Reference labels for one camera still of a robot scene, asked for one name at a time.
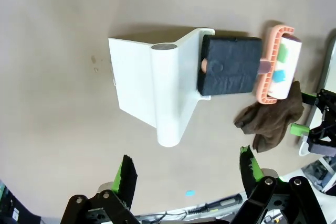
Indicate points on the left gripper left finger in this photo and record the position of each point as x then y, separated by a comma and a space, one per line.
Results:
127, 179

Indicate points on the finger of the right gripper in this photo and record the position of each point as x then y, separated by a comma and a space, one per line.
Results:
325, 100
299, 129

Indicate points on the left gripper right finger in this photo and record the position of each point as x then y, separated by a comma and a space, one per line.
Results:
249, 171

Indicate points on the dark brown terry cloth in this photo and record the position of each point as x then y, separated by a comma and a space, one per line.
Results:
273, 121

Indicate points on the black foam grip block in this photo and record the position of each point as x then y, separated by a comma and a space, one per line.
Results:
231, 64

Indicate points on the white lint roller stand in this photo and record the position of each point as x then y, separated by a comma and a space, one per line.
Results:
136, 77

